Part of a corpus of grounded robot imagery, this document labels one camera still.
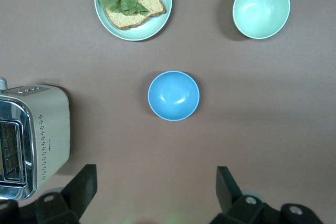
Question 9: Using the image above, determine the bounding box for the pale green plate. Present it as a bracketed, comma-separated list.
[93, 0, 173, 42]

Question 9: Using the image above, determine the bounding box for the brown bread slice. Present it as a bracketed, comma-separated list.
[103, 0, 167, 31]

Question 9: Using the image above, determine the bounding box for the brown table cover mat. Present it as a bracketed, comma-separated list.
[0, 0, 336, 224]

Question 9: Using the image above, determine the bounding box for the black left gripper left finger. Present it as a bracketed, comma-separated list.
[34, 164, 98, 224]

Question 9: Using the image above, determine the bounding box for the pale mint bowl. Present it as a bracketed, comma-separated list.
[232, 0, 291, 40]

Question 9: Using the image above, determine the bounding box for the cream and chrome toaster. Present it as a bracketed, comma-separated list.
[0, 77, 71, 200]

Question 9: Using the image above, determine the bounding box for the blue bowl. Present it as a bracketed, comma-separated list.
[147, 70, 201, 122]

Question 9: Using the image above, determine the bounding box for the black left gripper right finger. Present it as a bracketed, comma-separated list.
[209, 166, 283, 224]

